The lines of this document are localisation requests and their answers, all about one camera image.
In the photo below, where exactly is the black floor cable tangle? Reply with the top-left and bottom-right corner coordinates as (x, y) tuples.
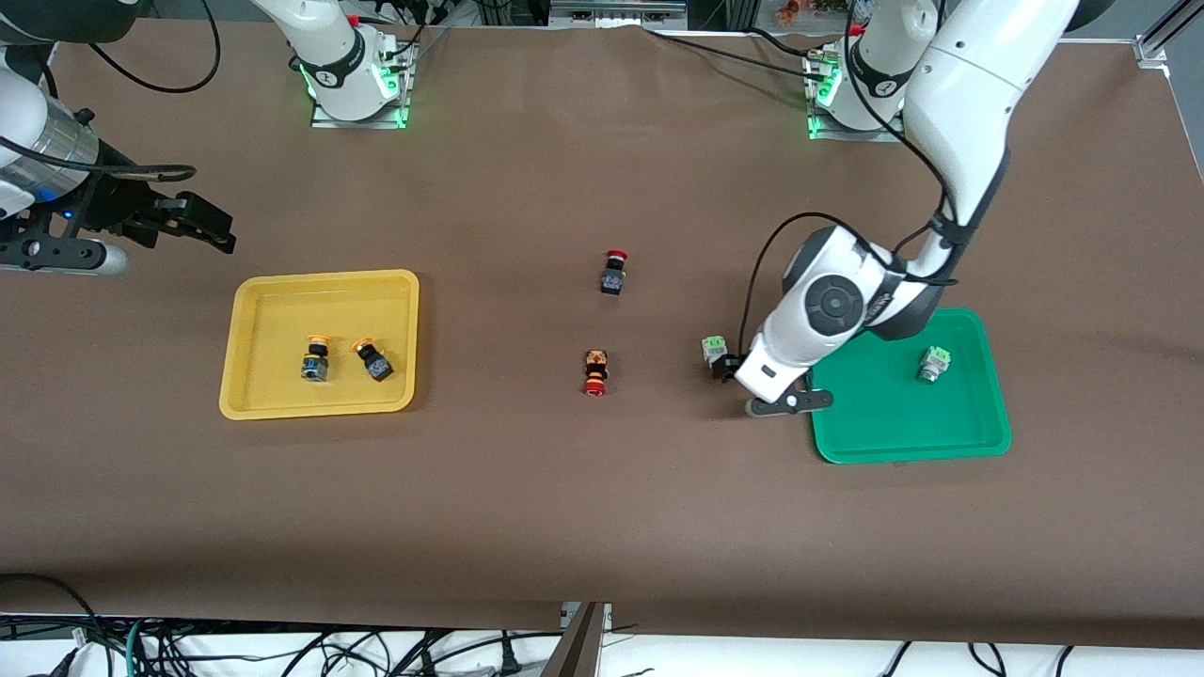
(141, 622), (565, 677)

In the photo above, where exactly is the black hanging cable loop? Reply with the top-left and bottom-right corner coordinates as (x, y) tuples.
(87, 0), (223, 95)

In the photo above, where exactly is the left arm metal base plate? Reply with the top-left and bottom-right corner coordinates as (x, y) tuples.
(806, 52), (907, 144)

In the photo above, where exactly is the black right arm wrist cable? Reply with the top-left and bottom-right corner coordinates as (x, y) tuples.
(0, 136), (198, 181)

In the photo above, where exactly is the yellow push button switch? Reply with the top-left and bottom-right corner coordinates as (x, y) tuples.
(352, 338), (395, 383)
(300, 334), (333, 385)

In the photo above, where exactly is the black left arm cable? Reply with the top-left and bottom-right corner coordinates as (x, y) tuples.
(738, 0), (962, 360)

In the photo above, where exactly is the green plastic tray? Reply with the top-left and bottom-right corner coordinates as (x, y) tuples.
(807, 307), (1013, 465)

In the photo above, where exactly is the aluminium frame profile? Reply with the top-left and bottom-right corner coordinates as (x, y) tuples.
(1133, 0), (1204, 69)

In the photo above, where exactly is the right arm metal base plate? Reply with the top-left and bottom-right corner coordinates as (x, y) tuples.
(310, 42), (415, 131)

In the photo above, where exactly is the silver metal device box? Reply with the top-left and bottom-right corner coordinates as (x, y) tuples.
(549, 0), (689, 31)

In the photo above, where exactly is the black curved floor cable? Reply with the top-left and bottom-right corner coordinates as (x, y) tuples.
(0, 572), (106, 677)

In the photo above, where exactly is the black cable to arm base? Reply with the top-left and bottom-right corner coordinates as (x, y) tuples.
(644, 26), (831, 74)

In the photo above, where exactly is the yellow plastic tray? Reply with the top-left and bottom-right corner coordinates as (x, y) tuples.
(218, 270), (420, 421)

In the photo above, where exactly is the brown table cover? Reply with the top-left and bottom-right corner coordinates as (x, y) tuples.
(0, 21), (1204, 650)

